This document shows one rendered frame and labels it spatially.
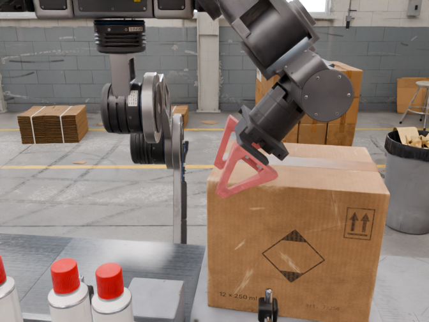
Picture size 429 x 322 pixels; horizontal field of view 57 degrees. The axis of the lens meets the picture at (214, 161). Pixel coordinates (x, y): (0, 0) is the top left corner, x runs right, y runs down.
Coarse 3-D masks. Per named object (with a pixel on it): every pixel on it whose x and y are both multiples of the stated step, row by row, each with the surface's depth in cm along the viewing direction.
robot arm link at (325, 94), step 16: (304, 16) 47; (304, 48) 47; (256, 64) 49; (288, 64) 46; (304, 64) 42; (320, 64) 41; (304, 80) 42; (320, 80) 42; (336, 80) 42; (304, 96) 42; (320, 96) 42; (336, 96) 42; (352, 96) 43; (320, 112) 43; (336, 112) 43
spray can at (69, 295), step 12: (60, 264) 51; (72, 264) 51; (60, 276) 50; (72, 276) 51; (60, 288) 51; (72, 288) 51; (84, 288) 53; (48, 300) 52; (60, 300) 51; (72, 300) 51; (84, 300) 52; (60, 312) 51; (72, 312) 51; (84, 312) 53
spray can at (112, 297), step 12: (108, 264) 51; (96, 276) 50; (108, 276) 49; (120, 276) 50; (108, 288) 50; (120, 288) 51; (96, 300) 51; (108, 300) 50; (120, 300) 51; (96, 312) 50; (108, 312) 50; (120, 312) 50; (132, 312) 53
